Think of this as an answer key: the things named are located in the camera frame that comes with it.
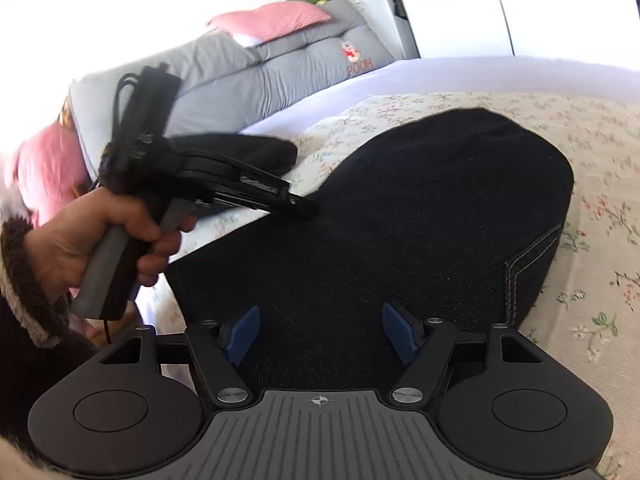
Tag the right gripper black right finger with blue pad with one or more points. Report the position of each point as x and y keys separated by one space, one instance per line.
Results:
x=425 y=348

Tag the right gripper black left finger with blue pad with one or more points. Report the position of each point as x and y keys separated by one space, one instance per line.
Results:
x=217 y=348

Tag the dark navy denim pants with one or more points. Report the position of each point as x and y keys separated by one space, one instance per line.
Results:
x=457 y=215

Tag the person's left hand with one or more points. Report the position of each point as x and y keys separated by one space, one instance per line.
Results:
x=59 y=250

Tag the pink pillow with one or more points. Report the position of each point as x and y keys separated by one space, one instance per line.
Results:
x=270 y=22
x=49 y=172

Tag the grey tufted headboard cushion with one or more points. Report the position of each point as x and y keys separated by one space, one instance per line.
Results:
x=226 y=87

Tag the floral cream bed cloth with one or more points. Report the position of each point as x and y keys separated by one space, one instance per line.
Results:
x=554 y=397

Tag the brown fleece left sleeve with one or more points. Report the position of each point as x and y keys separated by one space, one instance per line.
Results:
x=38 y=348

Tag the lavender bed sheet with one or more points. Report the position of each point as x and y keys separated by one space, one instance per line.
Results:
x=428 y=75

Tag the white and blue wardrobe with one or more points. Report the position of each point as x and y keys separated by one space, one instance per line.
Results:
x=603 y=32

